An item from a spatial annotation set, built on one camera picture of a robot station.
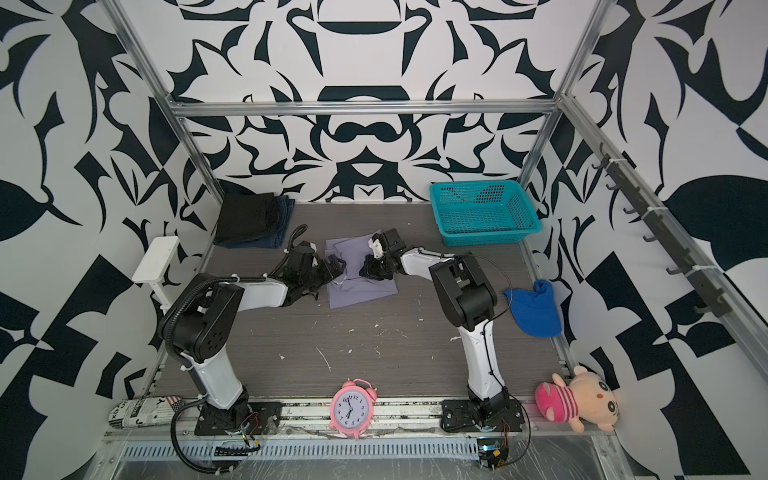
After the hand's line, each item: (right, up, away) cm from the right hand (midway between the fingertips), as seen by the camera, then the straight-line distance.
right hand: (360, 268), depth 100 cm
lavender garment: (-1, -6, -5) cm, 8 cm away
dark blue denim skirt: (-31, +22, +16) cm, 41 cm away
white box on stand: (-50, +4, -24) cm, 55 cm away
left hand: (-7, +2, -2) cm, 8 cm away
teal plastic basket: (+47, +20, +19) cm, 55 cm away
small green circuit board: (+33, -40, -29) cm, 59 cm away
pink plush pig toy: (+55, -27, -28) cm, 68 cm away
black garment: (-42, +18, +9) cm, 47 cm away
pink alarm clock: (0, -31, -26) cm, 40 cm away
